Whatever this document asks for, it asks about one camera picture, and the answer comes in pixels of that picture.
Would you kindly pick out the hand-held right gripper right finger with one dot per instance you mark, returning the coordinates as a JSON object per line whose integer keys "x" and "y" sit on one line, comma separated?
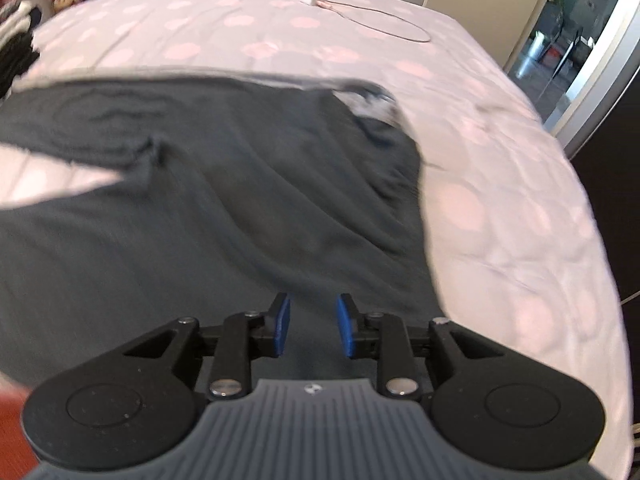
{"x": 345, "y": 329}

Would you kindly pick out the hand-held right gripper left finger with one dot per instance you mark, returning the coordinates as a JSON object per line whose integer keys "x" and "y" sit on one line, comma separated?
{"x": 282, "y": 324}

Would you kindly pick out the dark grey sweatshirt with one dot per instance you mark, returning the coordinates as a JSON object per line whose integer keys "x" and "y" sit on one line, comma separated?
{"x": 200, "y": 210}

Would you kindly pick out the stack of folded clothes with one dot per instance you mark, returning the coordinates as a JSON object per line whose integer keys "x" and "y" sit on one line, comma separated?
{"x": 17, "y": 55}

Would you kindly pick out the bed with pink dotted sheet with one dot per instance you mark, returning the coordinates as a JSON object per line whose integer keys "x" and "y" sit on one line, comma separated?
{"x": 500, "y": 185}

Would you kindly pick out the person's orange fleece clothing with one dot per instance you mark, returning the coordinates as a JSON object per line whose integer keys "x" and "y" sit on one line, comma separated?
{"x": 10, "y": 435}

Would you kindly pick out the black wardrobe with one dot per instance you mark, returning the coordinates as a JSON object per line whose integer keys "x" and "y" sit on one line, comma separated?
{"x": 615, "y": 200}

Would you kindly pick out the white trash bin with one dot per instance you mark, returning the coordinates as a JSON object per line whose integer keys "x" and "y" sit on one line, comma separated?
{"x": 537, "y": 45}

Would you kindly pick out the dark chair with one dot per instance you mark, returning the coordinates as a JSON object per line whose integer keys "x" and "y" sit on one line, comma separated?
{"x": 565, "y": 55}

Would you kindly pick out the beige door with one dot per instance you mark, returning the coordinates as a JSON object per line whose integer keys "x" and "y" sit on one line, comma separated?
{"x": 490, "y": 0}

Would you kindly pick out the potted plant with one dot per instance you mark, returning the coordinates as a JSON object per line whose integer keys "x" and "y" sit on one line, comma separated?
{"x": 556, "y": 2}

